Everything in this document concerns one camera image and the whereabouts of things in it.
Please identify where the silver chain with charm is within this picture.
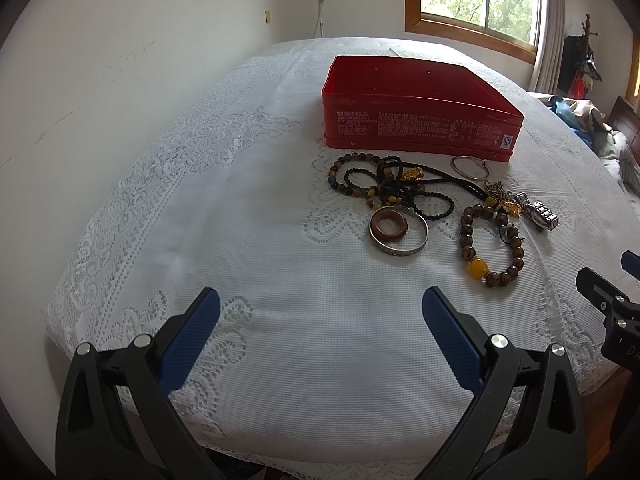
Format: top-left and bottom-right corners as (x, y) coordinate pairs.
(482, 180), (560, 233)

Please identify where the large brown bead bracelet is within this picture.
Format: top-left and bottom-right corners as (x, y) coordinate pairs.
(459, 201), (526, 288)

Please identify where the silver bangle bracelet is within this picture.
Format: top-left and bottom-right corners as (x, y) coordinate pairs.
(368, 205), (431, 258)

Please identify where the black bead necklace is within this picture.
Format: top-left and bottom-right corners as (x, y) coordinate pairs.
(342, 155), (457, 221)

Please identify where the dark wooden headboard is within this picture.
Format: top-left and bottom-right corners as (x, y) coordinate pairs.
(608, 96), (640, 162)

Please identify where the pile of clothes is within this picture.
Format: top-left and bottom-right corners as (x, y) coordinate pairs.
(538, 94), (639, 196)

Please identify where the coat rack with clothes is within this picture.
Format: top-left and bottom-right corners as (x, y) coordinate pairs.
(556, 14), (602, 100)

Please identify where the grey curtain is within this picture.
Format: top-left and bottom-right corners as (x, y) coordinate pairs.
(528, 0), (565, 94)

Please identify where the white lace bedspread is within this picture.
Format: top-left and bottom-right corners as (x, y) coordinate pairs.
(47, 38), (639, 479)

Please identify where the red tin box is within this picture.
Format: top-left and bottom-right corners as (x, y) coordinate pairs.
(321, 55), (524, 162)

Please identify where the wooden framed window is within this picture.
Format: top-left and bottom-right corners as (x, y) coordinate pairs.
(405, 0), (542, 64)

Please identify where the gold pixiu cord pendant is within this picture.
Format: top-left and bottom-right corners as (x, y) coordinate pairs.
(485, 196), (523, 218)

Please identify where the thin silver hoop ring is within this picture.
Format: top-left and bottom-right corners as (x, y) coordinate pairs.
(451, 155), (492, 181)

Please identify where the black cord gold pendant necklace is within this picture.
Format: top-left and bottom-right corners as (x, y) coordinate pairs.
(375, 158), (490, 201)

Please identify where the brown wooden ring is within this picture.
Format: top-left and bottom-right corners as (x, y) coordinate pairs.
(372, 208), (409, 243)

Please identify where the multicolour bead bracelet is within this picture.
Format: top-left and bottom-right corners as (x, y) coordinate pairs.
(327, 152), (407, 210)

